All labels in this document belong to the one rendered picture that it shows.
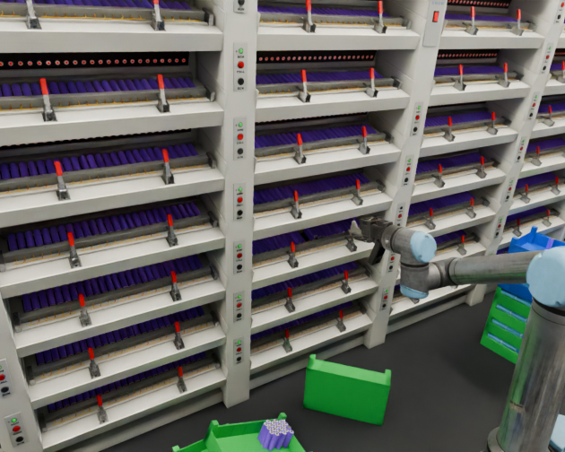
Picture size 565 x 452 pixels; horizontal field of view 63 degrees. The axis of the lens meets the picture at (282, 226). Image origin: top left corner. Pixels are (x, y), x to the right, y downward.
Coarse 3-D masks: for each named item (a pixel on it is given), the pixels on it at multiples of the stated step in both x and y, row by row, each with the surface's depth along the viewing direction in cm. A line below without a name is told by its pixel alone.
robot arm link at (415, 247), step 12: (396, 240) 148; (408, 240) 144; (420, 240) 142; (432, 240) 144; (396, 252) 151; (408, 252) 145; (420, 252) 142; (432, 252) 144; (408, 264) 146; (420, 264) 144
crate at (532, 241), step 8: (528, 232) 200; (536, 232) 201; (512, 240) 190; (520, 240) 196; (528, 240) 203; (536, 240) 201; (544, 240) 199; (512, 248) 190; (520, 248) 188; (528, 248) 197; (536, 248) 198; (544, 248) 198
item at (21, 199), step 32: (0, 160) 116; (32, 160) 119; (64, 160) 121; (96, 160) 125; (128, 160) 128; (160, 160) 129; (192, 160) 132; (0, 192) 110; (32, 192) 112; (64, 192) 114; (96, 192) 117; (128, 192) 120; (160, 192) 124; (192, 192) 130; (0, 224) 108
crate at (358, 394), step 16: (320, 368) 167; (336, 368) 167; (352, 368) 168; (320, 384) 168; (336, 384) 166; (352, 384) 164; (368, 384) 163; (384, 384) 161; (304, 400) 174; (320, 400) 172; (336, 400) 170; (352, 400) 168; (368, 400) 166; (384, 400) 164; (352, 416) 171; (368, 416) 169
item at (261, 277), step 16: (288, 256) 167; (304, 256) 169; (320, 256) 170; (336, 256) 172; (352, 256) 177; (256, 272) 158; (272, 272) 160; (288, 272) 161; (304, 272) 167; (256, 288) 158
